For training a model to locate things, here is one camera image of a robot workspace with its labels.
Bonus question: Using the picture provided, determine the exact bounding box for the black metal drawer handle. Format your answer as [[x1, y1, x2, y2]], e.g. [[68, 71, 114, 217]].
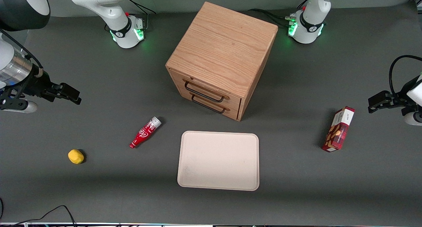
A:
[[191, 94, 227, 114], [184, 81, 226, 103]]

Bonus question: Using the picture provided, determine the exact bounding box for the black looping table cable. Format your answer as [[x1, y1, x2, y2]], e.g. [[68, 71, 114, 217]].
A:
[[0, 205, 78, 227]]

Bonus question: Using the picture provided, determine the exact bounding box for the light wooden drawer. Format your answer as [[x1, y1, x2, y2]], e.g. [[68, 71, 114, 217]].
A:
[[180, 88, 241, 120], [170, 70, 243, 111]]

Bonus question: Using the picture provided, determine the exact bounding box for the black left base cable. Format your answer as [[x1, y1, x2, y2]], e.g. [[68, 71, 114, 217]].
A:
[[248, 0, 309, 27]]

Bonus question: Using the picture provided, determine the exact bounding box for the yellow lemon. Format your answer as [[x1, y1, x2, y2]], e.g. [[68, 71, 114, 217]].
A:
[[68, 149, 85, 164]]

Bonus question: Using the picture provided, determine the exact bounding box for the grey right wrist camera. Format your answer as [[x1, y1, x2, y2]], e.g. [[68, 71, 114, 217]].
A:
[[0, 100, 38, 114]]

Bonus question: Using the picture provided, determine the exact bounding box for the black base cable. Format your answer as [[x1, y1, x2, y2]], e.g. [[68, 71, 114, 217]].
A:
[[248, 0, 309, 27], [105, 0, 157, 33]]

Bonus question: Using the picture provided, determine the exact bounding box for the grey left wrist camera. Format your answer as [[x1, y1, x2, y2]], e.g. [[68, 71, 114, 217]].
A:
[[404, 111, 422, 126]]

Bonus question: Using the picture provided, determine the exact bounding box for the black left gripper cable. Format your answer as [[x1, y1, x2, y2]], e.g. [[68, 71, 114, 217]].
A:
[[389, 55, 422, 96]]

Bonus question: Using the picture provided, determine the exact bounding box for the red cookie box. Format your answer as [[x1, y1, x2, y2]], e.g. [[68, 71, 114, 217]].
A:
[[322, 106, 355, 152]]

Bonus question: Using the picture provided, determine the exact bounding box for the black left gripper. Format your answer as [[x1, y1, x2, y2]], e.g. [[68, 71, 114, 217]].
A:
[[368, 84, 416, 114]]

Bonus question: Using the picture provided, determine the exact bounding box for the beige rectangular tray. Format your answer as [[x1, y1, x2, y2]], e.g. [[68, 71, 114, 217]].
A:
[[177, 131, 260, 191]]

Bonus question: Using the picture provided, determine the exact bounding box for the black right base cable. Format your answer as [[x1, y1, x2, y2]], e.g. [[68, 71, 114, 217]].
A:
[[105, 0, 157, 33]]

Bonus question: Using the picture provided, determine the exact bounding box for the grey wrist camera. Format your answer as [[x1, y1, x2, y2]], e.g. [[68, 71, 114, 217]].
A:
[[404, 111, 422, 126], [0, 100, 38, 114]]

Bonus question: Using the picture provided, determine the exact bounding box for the red cola bottle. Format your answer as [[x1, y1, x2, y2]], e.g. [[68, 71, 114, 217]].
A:
[[129, 116, 162, 149]]

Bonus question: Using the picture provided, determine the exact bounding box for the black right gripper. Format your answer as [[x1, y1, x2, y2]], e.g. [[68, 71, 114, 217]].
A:
[[0, 71, 82, 110]]

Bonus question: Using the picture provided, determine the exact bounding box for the light wooden drawer cabinet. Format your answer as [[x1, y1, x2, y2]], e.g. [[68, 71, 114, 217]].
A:
[[165, 2, 278, 122]]

